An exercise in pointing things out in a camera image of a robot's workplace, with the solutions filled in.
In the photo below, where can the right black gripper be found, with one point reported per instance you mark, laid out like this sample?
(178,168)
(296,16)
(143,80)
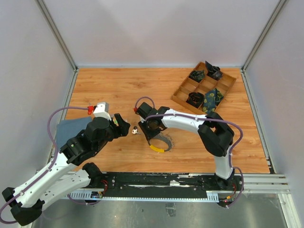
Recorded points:
(148,135)

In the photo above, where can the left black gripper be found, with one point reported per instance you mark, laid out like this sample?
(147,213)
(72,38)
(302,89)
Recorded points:
(123,130)

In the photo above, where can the large keyring with yellow handle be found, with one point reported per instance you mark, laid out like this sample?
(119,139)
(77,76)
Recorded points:
(162,147)

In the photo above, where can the key with black tag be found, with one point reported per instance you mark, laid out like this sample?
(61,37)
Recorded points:
(135,130)

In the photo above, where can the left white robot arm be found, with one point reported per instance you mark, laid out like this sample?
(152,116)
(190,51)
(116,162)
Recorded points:
(29,200)

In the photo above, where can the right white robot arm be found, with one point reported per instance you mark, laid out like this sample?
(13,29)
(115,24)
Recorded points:
(215,134)

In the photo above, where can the key with red tag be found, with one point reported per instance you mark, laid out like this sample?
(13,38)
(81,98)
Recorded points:
(90,109)

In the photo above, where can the black orange rolled tie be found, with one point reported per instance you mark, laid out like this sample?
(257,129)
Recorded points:
(195,99)

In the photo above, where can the folded blue cloth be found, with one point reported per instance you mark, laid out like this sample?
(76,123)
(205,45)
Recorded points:
(71,130)

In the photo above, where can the wooden compartment tray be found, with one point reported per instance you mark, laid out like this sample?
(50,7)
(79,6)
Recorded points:
(181,95)

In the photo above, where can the blue yellow leaf tie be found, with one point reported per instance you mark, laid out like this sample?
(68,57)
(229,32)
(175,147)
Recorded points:
(211,100)

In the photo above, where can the green patterned rolled tie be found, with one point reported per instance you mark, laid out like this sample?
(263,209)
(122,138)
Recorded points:
(197,75)

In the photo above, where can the dark rolled tie top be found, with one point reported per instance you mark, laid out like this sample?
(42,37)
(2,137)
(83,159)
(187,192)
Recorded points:
(213,71)

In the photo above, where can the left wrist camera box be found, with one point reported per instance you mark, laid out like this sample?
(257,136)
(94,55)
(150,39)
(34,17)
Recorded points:
(102,110)

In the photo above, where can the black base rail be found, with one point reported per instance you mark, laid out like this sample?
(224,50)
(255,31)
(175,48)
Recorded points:
(158,187)

